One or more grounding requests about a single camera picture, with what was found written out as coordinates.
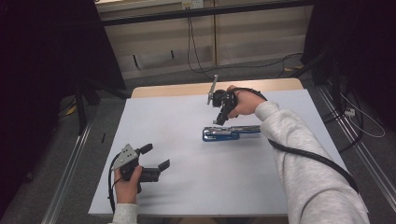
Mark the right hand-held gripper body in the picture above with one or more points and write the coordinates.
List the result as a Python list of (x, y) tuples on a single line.
[(224, 98)]

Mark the metal floor rail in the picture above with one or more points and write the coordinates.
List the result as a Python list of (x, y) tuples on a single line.
[(364, 155), (67, 177)]

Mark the white power strip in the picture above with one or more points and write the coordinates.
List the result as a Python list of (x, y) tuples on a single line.
[(350, 112)]

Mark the person's left hand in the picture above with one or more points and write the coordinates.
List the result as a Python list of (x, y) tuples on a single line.
[(126, 188)]

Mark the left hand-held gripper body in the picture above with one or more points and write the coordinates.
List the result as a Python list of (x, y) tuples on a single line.
[(126, 155)]

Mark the black curtain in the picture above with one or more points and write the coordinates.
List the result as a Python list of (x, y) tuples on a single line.
[(358, 53), (43, 77)]

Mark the white table sheet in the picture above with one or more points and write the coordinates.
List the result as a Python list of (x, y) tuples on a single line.
[(199, 174)]

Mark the black metal stand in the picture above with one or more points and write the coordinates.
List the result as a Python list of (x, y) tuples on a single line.
[(82, 105)]

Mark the white wall outlet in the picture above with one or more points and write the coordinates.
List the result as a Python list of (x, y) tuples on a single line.
[(192, 4)]

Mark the black horizontal bar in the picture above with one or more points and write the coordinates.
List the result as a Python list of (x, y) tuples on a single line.
[(202, 12)]

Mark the person's right hand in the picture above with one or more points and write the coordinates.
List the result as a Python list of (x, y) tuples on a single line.
[(246, 101)]

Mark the blue stapler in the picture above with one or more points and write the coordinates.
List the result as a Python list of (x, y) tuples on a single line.
[(221, 134)]

